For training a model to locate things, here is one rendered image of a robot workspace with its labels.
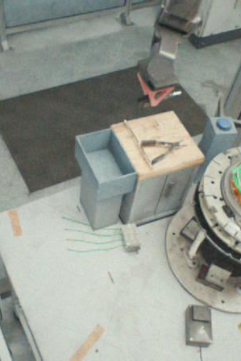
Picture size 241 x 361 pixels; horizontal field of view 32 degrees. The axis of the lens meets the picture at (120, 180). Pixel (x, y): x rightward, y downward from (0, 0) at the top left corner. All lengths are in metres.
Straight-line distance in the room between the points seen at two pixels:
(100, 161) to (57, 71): 1.90
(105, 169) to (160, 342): 0.49
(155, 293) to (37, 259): 0.35
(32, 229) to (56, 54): 2.06
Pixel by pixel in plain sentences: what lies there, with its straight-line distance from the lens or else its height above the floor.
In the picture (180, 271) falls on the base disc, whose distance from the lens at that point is 1.26.
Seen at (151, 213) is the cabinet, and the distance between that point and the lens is 1.31.
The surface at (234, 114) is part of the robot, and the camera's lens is 1.52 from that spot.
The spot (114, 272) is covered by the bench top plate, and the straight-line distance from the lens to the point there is 1.25.
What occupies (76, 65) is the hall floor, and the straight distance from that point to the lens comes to 3.10.
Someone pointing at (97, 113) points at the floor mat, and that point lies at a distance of 2.73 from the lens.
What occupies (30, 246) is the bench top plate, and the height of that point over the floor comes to 0.78.
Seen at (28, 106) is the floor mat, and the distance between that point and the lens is 2.76.
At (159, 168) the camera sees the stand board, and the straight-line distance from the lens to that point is 1.11.
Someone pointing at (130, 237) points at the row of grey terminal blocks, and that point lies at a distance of 1.26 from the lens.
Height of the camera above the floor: 1.91
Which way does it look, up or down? 52 degrees down
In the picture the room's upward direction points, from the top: 11 degrees clockwise
